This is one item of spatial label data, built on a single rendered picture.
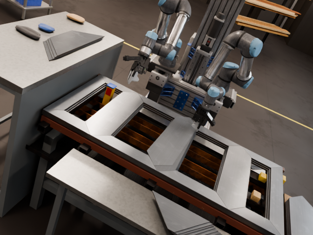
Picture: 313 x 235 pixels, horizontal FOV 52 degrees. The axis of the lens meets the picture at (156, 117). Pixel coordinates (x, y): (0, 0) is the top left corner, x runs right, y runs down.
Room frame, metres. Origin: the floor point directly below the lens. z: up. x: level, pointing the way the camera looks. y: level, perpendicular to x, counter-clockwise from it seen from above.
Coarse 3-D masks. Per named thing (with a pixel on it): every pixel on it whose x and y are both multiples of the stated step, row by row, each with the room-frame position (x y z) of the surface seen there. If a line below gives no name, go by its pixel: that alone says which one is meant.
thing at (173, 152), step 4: (156, 140) 1.74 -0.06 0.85; (152, 144) 1.69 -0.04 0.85; (156, 144) 1.70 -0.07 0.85; (160, 144) 1.72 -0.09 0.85; (164, 144) 1.74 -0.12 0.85; (160, 148) 1.68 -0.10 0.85; (164, 148) 1.70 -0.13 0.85; (168, 148) 1.71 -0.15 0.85; (172, 148) 1.73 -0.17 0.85; (168, 152) 1.67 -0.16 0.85; (172, 152) 1.69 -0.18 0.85; (176, 152) 1.70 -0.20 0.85; (180, 152) 1.72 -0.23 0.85; (176, 156) 1.67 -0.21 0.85
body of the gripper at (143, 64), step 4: (140, 52) 1.92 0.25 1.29; (144, 56) 1.93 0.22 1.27; (148, 56) 1.94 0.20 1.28; (140, 60) 1.90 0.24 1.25; (144, 60) 1.93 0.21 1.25; (148, 60) 1.93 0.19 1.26; (132, 64) 1.91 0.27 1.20; (136, 64) 1.86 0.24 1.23; (140, 64) 1.88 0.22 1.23; (144, 64) 1.91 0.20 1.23; (148, 64) 1.92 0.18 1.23; (132, 68) 1.87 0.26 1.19; (140, 68) 1.88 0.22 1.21; (144, 68) 1.88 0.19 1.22; (140, 72) 1.87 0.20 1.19; (144, 72) 1.87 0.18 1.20
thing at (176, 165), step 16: (48, 112) 1.56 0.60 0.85; (96, 112) 1.78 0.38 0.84; (160, 112) 2.13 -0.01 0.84; (224, 144) 2.06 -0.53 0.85; (176, 160) 1.63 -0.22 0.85; (224, 160) 1.86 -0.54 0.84; (256, 160) 2.02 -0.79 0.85; (160, 176) 1.45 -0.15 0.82; (192, 192) 1.43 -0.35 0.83; (224, 208) 1.40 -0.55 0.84
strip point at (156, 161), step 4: (148, 152) 1.59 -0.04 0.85; (152, 156) 1.57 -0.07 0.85; (156, 156) 1.58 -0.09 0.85; (152, 160) 1.53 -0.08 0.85; (156, 160) 1.55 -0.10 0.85; (160, 160) 1.56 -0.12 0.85; (156, 164) 1.51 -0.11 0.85; (160, 164) 1.53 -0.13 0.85; (164, 164) 1.54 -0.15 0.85; (168, 164) 1.56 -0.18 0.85
